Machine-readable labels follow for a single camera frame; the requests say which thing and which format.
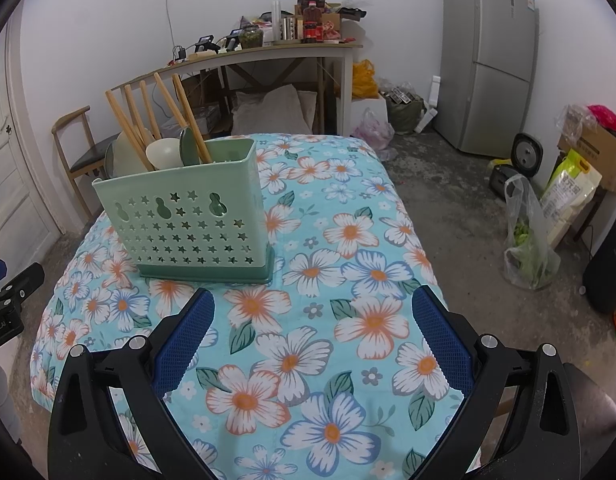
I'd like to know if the jar with green contents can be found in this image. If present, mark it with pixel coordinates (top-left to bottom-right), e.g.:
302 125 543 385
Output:
238 25 265 49

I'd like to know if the metal spoon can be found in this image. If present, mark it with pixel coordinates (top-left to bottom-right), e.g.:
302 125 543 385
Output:
178 127 202 167

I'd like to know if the grey refrigerator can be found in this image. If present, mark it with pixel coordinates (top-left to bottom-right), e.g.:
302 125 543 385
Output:
434 0 541 158

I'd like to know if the black rice cooker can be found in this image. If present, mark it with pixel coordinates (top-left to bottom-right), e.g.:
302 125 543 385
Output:
489 132 544 198

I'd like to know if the yellow green rice bag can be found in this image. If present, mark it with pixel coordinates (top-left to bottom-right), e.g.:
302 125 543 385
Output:
539 149 603 250

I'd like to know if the green sack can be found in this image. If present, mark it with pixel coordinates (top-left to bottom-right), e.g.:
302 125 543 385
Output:
379 79 429 134

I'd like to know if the green perforated utensil holder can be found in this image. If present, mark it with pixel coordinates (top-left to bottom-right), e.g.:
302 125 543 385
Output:
91 137 277 284

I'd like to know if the white wooden table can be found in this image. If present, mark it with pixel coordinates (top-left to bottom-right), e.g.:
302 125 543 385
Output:
110 42 363 136

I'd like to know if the cream plastic soup ladle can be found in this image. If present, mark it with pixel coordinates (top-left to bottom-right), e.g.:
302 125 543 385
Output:
145 139 185 172

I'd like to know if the red brown bottle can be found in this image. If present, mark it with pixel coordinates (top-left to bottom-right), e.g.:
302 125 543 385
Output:
301 2 325 44

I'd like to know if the yellow plastic bag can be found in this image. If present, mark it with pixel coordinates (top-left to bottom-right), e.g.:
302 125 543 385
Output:
350 59 379 100

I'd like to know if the clear bag with greens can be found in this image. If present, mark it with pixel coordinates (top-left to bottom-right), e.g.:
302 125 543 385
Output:
502 174 562 291

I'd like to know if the black bin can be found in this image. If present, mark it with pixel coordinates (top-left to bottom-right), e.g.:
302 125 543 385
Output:
582 214 616 315

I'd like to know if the wooden chair dark seat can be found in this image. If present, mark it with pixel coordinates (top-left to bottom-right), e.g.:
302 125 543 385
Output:
51 106 121 216

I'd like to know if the pink plastic bag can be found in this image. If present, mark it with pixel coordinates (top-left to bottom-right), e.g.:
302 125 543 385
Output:
352 106 396 151

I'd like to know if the red plastic bag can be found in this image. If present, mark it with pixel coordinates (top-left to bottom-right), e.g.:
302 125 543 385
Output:
586 104 616 136

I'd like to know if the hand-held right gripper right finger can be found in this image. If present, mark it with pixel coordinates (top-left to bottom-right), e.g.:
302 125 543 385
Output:
411 285 581 480

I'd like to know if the large cardboard box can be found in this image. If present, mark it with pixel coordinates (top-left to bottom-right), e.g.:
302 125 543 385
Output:
556 104 616 195

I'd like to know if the floral blue blanket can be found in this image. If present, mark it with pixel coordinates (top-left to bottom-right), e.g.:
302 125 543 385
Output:
30 132 483 480

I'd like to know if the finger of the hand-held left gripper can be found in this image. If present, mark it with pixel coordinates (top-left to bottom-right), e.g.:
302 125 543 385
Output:
0 260 46 311

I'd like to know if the grey cushion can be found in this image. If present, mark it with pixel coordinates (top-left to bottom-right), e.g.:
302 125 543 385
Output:
231 84 319 137

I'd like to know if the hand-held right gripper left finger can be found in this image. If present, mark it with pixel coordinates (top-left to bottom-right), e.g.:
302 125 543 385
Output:
48 287 216 480

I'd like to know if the white wall cable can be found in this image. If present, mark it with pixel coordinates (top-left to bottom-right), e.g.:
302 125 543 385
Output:
165 0 181 51

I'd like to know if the white panel door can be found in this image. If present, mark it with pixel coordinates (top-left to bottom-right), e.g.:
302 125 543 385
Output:
0 30 64 281

